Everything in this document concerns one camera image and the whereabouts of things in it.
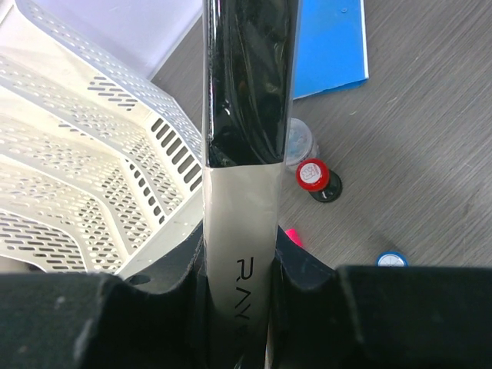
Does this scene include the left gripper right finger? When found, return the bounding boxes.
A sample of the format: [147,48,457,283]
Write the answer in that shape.
[271,231,491,368]

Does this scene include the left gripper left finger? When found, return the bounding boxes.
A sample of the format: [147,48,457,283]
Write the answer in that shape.
[1,228,205,368]

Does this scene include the blue plastic folder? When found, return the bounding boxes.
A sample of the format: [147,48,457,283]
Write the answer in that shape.
[293,0,369,99]

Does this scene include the small blue cap bottle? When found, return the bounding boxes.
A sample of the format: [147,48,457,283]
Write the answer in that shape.
[376,251,408,267]

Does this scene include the pink black highlighter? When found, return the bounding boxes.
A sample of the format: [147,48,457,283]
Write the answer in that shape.
[285,228,303,247]

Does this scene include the red black stamp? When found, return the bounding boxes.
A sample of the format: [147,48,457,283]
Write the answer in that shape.
[296,158,343,203]

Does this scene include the cream perforated file organizer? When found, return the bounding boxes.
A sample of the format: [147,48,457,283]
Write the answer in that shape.
[1,1,202,277]

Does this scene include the clear jar with lid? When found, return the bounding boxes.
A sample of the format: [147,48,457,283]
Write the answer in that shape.
[286,118,319,173]

